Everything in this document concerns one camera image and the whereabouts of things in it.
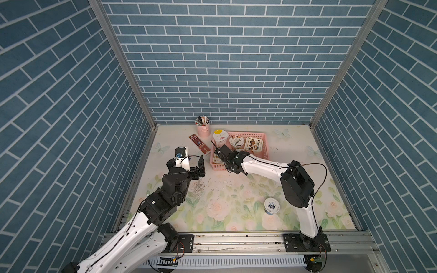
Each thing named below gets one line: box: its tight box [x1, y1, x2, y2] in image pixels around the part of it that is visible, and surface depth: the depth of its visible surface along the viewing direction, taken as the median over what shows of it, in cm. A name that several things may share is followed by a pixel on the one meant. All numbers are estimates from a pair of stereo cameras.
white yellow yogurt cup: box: [213, 129, 229, 148], surface depth 104 cm
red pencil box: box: [188, 133, 212, 155], surface depth 111 cm
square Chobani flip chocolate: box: [244, 136, 256, 151], surface depth 107 cm
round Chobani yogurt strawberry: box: [253, 137, 264, 152], surface depth 107 cm
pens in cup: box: [194, 115, 210, 127], surface depth 111 cm
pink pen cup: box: [196, 122, 212, 138], surface depth 110 cm
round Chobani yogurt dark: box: [229, 134, 245, 150], surface depth 107 cm
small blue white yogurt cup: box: [264, 197, 280, 215], surface depth 80 cm
